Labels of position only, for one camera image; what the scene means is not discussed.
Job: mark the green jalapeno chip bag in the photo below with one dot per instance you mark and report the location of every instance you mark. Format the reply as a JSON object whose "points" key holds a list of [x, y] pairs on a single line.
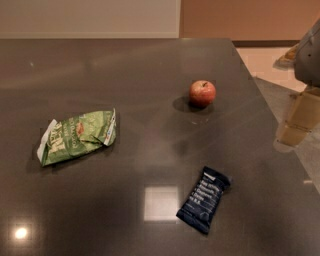
{"points": [[77, 136]]}

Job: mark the dark blue snack bar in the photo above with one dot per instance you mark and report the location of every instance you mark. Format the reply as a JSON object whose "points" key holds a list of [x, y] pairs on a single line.
{"points": [[200, 207]]}

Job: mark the red apple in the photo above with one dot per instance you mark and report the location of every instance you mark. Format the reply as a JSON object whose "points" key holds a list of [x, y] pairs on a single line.
{"points": [[202, 93]]}

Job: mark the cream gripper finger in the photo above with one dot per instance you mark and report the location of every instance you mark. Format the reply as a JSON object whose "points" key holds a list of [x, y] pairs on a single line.
{"points": [[302, 116]]}

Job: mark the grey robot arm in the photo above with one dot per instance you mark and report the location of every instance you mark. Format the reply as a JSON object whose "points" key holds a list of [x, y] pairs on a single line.
{"points": [[307, 58]]}

